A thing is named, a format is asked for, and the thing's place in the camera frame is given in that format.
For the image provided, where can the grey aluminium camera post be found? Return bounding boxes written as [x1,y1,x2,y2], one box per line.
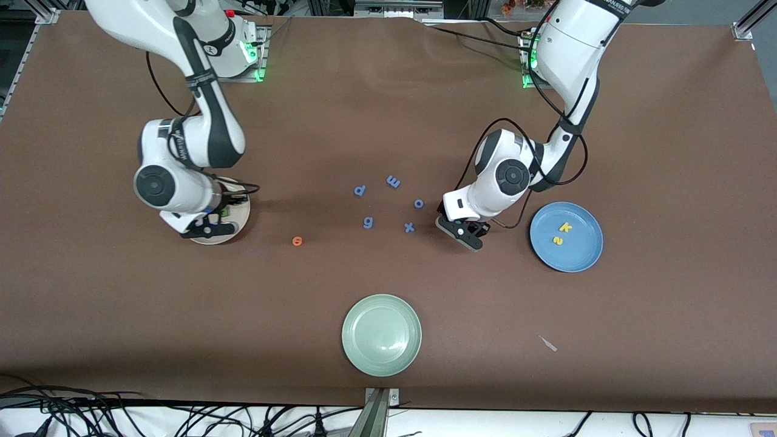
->
[349,387,400,437]

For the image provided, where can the thick black floor cable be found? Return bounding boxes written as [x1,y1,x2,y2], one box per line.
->
[0,391,149,408]

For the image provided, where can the pale green round plate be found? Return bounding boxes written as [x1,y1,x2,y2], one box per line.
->
[341,294,422,378]

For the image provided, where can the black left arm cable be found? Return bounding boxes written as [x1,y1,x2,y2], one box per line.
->
[454,18,588,230]

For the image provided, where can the blue round plate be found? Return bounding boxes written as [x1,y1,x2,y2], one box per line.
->
[529,202,604,273]

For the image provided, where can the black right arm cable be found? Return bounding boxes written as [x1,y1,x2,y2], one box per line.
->
[146,52,260,198]

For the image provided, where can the silver aluminium table rail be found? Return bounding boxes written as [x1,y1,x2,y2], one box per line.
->
[0,7,61,122]

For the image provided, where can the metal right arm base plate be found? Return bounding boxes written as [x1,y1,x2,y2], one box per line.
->
[215,24,269,83]

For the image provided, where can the grey power strip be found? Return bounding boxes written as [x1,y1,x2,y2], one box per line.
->
[355,0,444,19]

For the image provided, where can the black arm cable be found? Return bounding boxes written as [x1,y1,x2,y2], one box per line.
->
[146,52,260,198]
[454,18,588,230]

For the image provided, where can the beige brown round plate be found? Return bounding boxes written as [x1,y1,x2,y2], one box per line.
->
[189,177,251,246]

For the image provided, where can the black base power cable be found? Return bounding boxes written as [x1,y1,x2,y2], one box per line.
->
[425,17,535,55]

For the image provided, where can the silver aluminium frame profile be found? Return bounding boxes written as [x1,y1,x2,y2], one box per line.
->
[731,0,777,40]

